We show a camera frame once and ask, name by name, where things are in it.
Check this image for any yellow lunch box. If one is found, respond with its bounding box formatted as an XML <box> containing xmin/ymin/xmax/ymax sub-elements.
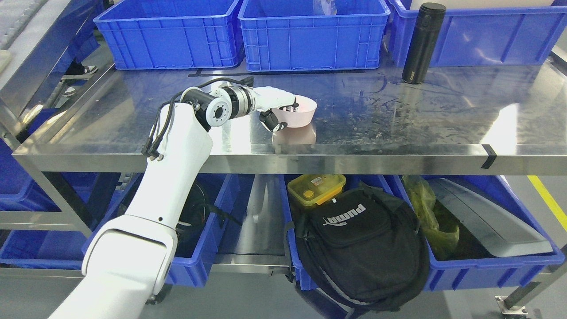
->
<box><xmin>287</xmin><ymin>174</ymin><xmax>346</xmax><ymax>209</ymax></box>

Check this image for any black tape strip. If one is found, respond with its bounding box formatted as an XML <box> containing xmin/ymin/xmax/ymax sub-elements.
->
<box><xmin>481</xmin><ymin>144</ymin><xmax>497</xmax><ymax>169</ymax></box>

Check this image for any grey plastic panel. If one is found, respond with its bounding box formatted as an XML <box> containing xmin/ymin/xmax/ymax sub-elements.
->
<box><xmin>428</xmin><ymin>178</ymin><xmax>553</xmax><ymax>258</ymax></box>

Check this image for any steel table frame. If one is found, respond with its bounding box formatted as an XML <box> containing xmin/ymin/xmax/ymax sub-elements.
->
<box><xmin>0</xmin><ymin>58</ymin><xmax>567</xmax><ymax>319</ymax></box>

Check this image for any black thermos bottle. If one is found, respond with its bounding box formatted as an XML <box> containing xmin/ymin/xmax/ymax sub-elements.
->
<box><xmin>402</xmin><ymin>2</ymin><xmax>447</xmax><ymax>85</ymax></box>

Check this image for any blue bin top left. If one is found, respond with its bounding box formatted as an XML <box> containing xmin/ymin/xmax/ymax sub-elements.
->
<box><xmin>94</xmin><ymin>0</ymin><xmax>243</xmax><ymax>70</ymax></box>

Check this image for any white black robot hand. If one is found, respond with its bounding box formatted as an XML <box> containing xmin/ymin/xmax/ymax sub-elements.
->
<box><xmin>251</xmin><ymin>86</ymin><xmax>299</xmax><ymax>132</ymax></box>

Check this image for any blue bin top right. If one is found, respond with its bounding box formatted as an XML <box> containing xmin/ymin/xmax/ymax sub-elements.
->
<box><xmin>388</xmin><ymin>0</ymin><xmax>567</xmax><ymax>68</ymax></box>

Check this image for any blue bin lower left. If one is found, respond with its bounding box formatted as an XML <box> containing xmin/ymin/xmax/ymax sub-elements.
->
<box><xmin>82</xmin><ymin>174</ymin><xmax>242</xmax><ymax>288</ymax></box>

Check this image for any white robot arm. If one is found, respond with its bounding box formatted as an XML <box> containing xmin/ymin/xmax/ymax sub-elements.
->
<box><xmin>50</xmin><ymin>86</ymin><xmax>272</xmax><ymax>319</ymax></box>

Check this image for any blue bin top middle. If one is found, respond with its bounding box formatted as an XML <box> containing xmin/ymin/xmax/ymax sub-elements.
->
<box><xmin>238</xmin><ymin>0</ymin><xmax>391</xmax><ymax>72</ymax></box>

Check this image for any blue bin lower right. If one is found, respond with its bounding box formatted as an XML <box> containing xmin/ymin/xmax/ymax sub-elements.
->
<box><xmin>424</xmin><ymin>175</ymin><xmax>566</xmax><ymax>291</ymax></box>

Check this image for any black puma backpack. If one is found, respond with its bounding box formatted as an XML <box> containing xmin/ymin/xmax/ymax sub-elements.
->
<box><xmin>286</xmin><ymin>182</ymin><xmax>431</xmax><ymax>319</ymax></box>

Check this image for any yellow-green plastic bag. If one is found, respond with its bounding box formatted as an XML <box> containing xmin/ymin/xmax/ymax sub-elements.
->
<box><xmin>402</xmin><ymin>175</ymin><xmax>460</xmax><ymax>261</ymax></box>

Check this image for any pink ikea bowl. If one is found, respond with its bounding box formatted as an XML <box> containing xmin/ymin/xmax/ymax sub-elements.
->
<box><xmin>271</xmin><ymin>95</ymin><xmax>318</xmax><ymax>128</ymax></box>

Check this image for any black helmet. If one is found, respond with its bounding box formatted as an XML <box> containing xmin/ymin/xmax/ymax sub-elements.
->
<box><xmin>175</xmin><ymin>182</ymin><xmax>210</xmax><ymax>258</ymax></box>

